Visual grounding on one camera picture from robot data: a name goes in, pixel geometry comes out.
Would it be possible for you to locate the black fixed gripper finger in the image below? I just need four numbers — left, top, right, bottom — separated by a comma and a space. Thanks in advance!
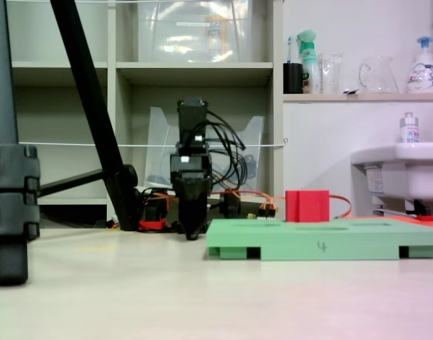
175, 179, 211, 230

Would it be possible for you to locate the black cup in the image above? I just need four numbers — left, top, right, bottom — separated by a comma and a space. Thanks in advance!
283, 62, 304, 95

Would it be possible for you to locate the clear plastic file tray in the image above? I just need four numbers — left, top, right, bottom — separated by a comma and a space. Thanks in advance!
144, 106, 266, 193

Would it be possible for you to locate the white sink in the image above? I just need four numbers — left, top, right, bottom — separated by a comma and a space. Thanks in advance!
349, 141, 433, 210

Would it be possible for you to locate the small clear sanitizer bottle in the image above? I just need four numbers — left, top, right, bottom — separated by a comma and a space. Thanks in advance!
399, 111, 420, 144

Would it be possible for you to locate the green shape hole board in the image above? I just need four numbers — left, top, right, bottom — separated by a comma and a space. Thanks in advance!
205, 217, 433, 262

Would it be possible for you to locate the black tripod brace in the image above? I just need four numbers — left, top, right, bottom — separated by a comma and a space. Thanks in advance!
38, 169, 107, 198

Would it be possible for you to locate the beige shelf unit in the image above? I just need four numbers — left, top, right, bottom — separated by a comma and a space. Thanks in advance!
6, 0, 285, 227

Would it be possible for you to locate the clear glass pitcher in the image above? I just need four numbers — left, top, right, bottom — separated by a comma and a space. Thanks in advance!
359, 56, 400, 94

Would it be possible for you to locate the red cross columnar block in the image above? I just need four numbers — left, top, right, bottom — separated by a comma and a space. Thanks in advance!
285, 190, 330, 223

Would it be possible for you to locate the beige wall shelf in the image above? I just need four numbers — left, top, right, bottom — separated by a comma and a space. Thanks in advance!
283, 92, 433, 104

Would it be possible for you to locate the clear glass beaker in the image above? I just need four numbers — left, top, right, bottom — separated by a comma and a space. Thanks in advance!
320, 52, 345, 95

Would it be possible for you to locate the clear plastic storage box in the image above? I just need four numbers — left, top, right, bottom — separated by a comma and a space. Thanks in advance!
136, 0, 255, 64

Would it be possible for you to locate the white pump soap bottle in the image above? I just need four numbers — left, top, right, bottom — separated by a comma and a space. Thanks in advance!
406, 35, 433, 94

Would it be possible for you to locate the black arm wire bundle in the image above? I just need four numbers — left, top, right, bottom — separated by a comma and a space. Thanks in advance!
204, 110, 249, 189

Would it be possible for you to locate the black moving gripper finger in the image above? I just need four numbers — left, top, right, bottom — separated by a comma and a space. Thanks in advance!
185, 226, 206, 242

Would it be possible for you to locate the green spray bottle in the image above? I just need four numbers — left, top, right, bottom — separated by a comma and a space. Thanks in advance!
296, 29, 320, 95

